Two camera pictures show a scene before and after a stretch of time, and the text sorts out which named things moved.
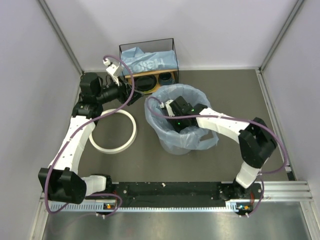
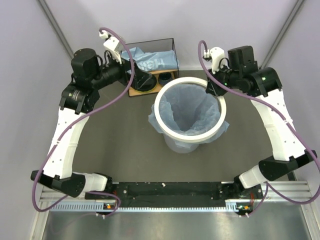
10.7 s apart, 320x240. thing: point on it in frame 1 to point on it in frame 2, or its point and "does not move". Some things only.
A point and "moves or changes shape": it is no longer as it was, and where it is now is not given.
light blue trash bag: [171, 141] moves or changes shape
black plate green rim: [145, 83] does not move
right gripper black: [172, 121] to [212, 87]
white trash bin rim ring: [118, 149] to [192, 138]
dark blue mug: [165, 78] does not move
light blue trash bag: [139, 61] does not move
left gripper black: [124, 91] to [125, 66]
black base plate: [212, 194] does not move
